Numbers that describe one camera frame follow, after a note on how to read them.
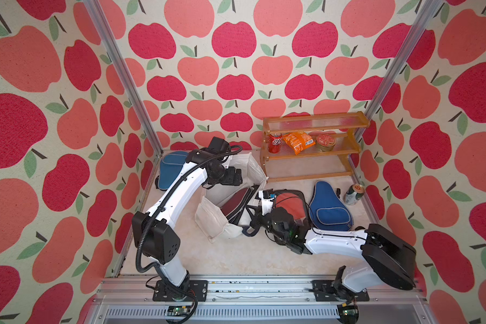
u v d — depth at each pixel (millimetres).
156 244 447
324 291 734
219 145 632
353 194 907
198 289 748
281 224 612
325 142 987
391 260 437
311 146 1020
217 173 670
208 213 767
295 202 959
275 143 932
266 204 716
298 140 987
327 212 927
